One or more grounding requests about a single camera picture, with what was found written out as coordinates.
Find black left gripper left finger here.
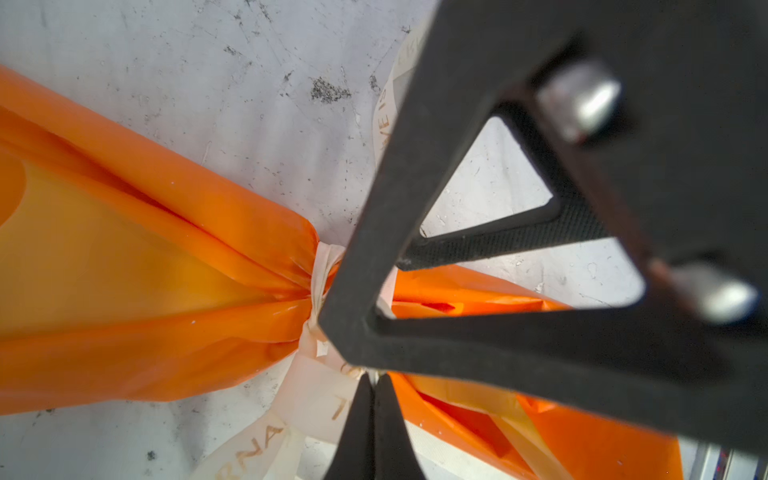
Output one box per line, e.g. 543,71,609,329
324,374,375,480

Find cream printed ribbon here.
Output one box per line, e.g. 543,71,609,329
188,23,577,480

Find orange wrapping paper sheet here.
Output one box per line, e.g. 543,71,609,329
1,67,684,479

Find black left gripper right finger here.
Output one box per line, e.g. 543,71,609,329
373,374,426,480

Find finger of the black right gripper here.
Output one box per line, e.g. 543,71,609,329
319,1,767,453
396,102,610,271

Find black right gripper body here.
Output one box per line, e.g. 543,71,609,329
515,1,767,336

